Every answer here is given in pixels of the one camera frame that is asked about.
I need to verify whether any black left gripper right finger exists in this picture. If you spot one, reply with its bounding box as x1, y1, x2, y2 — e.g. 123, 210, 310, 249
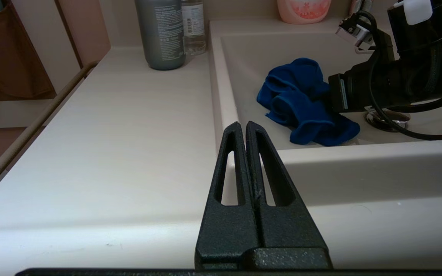
246, 121, 329, 250

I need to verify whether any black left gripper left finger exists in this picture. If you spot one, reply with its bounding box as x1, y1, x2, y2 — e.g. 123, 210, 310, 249
195, 122, 262, 269

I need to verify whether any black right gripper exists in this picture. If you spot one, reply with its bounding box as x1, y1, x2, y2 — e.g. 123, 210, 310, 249
328, 31, 409, 113

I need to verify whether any blue microfibre cloth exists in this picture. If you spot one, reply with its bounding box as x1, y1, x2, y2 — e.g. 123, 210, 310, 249
256, 57, 361, 147

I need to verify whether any chrome faucet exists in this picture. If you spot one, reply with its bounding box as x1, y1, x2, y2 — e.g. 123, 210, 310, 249
351, 0, 375, 18

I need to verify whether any white ceramic sink basin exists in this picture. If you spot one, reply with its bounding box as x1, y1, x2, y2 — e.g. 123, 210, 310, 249
208, 17, 442, 207

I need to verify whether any chrome drain stopper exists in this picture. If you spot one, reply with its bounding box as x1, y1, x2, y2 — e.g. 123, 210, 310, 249
365, 107, 411, 133

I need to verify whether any pink hand soap pump bottle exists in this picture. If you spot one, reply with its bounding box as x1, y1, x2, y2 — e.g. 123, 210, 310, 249
277, 0, 332, 25

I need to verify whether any clear empty plastic bottle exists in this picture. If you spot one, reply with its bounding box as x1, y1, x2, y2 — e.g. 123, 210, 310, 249
181, 0, 207, 56

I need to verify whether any grey pump bottle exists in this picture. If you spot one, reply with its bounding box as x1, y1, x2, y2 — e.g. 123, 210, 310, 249
135, 0, 186, 71

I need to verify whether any brown slipper holder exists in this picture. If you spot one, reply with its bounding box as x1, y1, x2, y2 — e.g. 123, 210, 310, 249
0, 0, 56, 102

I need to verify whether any thin black camera cable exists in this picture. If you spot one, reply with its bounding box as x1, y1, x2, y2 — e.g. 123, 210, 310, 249
353, 11, 442, 141

